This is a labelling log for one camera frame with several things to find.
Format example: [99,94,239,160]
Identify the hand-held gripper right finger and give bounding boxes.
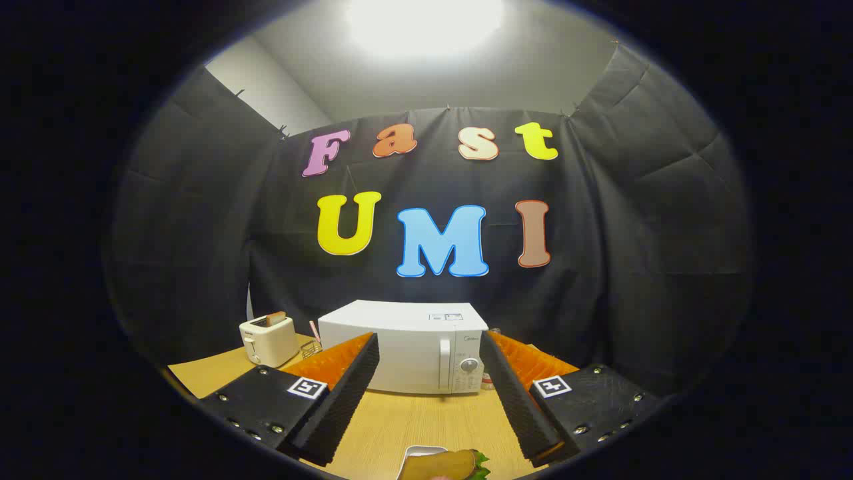
[480,330,667,467]

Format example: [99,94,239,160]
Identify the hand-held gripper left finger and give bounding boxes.
[198,332,381,467]

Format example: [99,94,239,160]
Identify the white microwave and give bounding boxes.
[318,300,489,395]

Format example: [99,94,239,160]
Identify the toast lettuce sandwich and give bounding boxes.
[400,449,492,480]

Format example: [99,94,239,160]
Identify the white rectangular tray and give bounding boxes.
[397,445,448,480]

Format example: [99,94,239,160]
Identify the white toaster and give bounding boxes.
[239,313,298,368]

